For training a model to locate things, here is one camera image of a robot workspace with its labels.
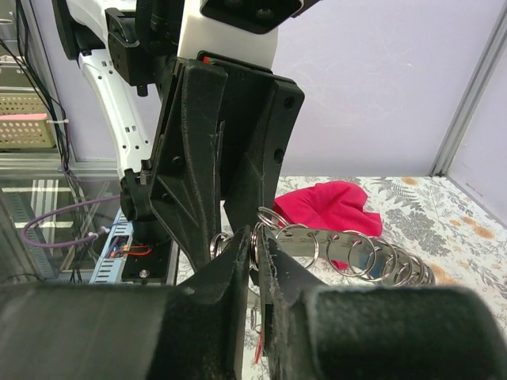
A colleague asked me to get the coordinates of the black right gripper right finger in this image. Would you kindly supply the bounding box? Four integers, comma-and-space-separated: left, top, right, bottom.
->
257, 228, 506, 379

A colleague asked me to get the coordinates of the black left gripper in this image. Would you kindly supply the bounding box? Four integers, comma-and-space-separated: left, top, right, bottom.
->
105, 7, 304, 271

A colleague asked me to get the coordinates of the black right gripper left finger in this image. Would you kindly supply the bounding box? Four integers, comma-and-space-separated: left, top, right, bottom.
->
1, 228, 250, 379

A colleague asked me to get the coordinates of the large metal keyring with keys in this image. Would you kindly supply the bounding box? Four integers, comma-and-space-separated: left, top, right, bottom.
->
209, 206, 436, 286

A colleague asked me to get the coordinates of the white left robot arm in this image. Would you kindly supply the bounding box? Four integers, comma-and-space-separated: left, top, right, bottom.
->
52, 1, 311, 269

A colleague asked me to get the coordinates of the crumpled pink cloth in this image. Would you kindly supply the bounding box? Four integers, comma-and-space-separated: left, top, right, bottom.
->
273, 180, 383, 272

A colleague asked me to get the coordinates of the perforated beige basket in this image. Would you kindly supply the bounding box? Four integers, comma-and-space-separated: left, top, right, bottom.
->
0, 87, 56, 150

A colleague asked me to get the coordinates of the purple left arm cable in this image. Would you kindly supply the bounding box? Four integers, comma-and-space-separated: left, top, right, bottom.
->
21, 118, 124, 249

